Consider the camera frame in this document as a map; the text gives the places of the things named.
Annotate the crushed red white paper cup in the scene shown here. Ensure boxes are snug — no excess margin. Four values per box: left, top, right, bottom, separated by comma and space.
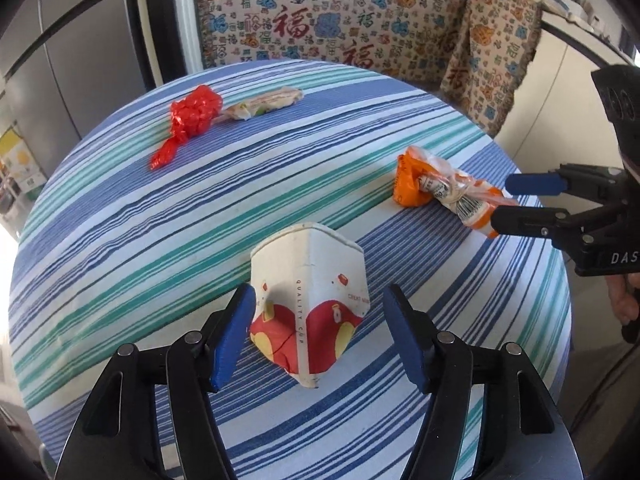
250, 222, 370, 389

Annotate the orange white plastic wrapper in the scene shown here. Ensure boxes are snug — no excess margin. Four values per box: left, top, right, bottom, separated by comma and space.
393, 145, 518, 238

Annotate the red plastic bag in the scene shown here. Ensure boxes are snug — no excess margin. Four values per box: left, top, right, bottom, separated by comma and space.
150, 84, 224, 170

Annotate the beige printed snack wrapper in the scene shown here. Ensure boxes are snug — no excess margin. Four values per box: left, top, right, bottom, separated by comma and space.
213, 87, 304, 124

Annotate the person's right hand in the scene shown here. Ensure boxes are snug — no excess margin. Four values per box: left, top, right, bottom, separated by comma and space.
605, 273, 640, 325

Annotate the striped blue green tablecloth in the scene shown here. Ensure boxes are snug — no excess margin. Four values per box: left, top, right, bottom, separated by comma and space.
9, 61, 572, 479

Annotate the patterned Chinese character blanket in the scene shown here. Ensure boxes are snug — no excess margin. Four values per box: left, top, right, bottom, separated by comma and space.
195, 0, 542, 136

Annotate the cluttered storage shelf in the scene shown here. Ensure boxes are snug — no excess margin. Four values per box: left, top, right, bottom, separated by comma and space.
1, 127, 47, 232

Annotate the stainless steel refrigerator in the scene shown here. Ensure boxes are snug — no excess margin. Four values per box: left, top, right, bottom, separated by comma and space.
1, 0, 154, 176

